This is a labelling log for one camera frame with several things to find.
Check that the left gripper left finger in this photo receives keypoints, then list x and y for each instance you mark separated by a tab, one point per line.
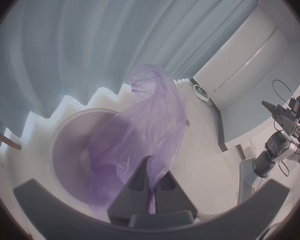
130	199

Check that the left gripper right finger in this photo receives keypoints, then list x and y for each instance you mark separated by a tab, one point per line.
177	201

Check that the purple plastic bag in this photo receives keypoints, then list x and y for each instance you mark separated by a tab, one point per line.
145	124

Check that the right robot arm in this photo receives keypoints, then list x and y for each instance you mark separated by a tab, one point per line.
277	146

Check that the white trash bin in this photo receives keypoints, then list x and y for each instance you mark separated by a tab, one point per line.
70	146

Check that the white cushioned wooden chair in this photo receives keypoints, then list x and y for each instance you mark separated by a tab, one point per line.
10	144

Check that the pale blue curtain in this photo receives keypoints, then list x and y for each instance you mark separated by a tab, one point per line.
90	34

